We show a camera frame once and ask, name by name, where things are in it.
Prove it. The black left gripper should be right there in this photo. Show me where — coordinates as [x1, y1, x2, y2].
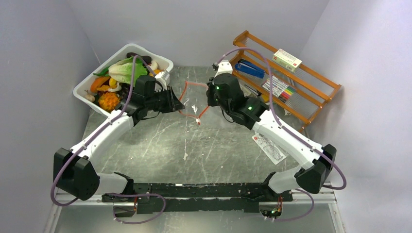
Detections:
[145, 86, 185, 114]

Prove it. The orange wooden rack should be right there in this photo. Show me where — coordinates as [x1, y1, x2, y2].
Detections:
[230, 31, 341, 132]

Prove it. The clear zip bag orange zipper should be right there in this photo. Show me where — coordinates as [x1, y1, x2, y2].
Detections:
[178, 81, 209, 126]

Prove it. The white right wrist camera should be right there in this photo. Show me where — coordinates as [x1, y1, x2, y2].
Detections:
[212, 60, 233, 77]

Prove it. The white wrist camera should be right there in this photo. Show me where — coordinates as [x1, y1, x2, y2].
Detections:
[155, 70, 170, 91]
[212, 60, 233, 77]

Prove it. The coloured marker pen set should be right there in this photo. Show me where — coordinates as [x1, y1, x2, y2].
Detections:
[272, 76, 296, 102]

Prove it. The orange spiky dragon fruit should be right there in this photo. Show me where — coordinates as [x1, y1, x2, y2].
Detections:
[98, 92, 120, 112]

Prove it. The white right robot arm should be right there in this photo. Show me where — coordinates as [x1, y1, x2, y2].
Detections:
[206, 73, 337, 201]

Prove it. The white box on rack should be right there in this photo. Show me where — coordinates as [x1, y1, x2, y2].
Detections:
[272, 49, 302, 73]

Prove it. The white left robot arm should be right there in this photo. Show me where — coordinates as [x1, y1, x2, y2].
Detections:
[51, 75, 185, 202]

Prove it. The white garlic bulb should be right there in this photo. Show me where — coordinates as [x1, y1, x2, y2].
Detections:
[84, 90, 95, 102]

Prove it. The blue stapler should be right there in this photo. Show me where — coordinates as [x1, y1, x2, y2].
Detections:
[235, 59, 265, 79]

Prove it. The dark purple eggplant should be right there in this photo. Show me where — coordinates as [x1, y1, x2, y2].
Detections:
[126, 52, 152, 65]

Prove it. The green napa cabbage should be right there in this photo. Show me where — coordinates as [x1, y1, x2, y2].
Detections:
[108, 57, 148, 85]

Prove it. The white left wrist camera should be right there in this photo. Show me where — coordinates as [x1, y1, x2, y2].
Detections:
[155, 70, 170, 91]

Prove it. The white plastic food bin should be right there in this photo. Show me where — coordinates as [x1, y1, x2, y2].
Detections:
[73, 43, 174, 117]

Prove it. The white printed leaflet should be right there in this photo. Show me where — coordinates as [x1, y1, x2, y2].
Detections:
[252, 133, 287, 165]

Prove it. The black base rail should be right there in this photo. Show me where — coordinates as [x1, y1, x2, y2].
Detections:
[102, 180, 293, 217]

